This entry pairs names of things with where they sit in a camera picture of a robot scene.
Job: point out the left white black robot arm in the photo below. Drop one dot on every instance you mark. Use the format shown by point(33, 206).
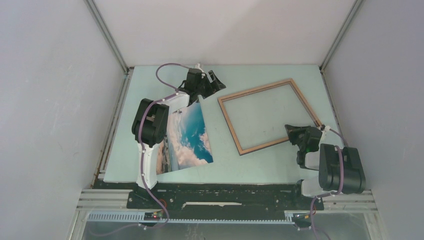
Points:
point(150, 123)

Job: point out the wooden picture frame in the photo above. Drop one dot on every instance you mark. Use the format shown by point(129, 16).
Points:
point(256, 117)

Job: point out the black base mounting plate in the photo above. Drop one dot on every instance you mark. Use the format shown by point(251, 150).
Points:
point(223, 202)

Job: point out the aluminium rail frame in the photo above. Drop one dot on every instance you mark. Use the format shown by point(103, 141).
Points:
point(109, 205)

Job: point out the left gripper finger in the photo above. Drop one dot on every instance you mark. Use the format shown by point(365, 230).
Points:
point(218, 85)
point(209, 81)

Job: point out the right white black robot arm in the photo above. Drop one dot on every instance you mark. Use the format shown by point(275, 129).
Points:
point(339, 170)

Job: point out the small green circuit board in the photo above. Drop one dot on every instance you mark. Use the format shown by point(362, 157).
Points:
point(152, 216)

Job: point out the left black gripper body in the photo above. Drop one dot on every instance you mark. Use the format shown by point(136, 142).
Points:
point(202, 88)

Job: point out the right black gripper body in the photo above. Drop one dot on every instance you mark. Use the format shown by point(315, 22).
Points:
point(303, 148)

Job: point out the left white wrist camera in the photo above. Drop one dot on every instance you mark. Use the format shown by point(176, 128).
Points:
point(199, 66)

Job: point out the landscape photo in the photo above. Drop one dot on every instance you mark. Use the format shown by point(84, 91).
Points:
point(186, 143)

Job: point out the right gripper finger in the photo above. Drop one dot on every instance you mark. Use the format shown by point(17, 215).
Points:
point(291, 129)
point(298, 138)

